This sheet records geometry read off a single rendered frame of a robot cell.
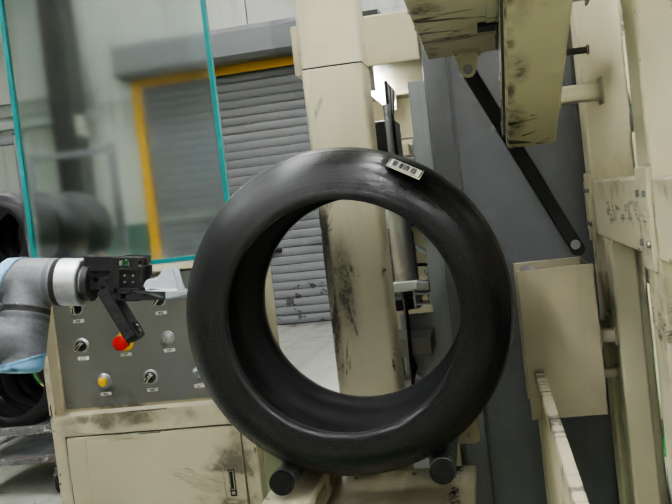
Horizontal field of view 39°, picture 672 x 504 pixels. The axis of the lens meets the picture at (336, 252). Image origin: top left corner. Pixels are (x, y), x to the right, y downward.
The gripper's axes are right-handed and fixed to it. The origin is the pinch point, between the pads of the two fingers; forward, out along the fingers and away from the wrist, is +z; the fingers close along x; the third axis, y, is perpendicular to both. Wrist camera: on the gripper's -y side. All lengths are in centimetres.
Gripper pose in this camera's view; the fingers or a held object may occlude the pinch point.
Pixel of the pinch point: (189, 295)
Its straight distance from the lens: 178.0
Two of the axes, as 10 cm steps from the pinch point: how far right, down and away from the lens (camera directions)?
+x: 1.5, -0.7, 9.9
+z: 9.9, 0.1, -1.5
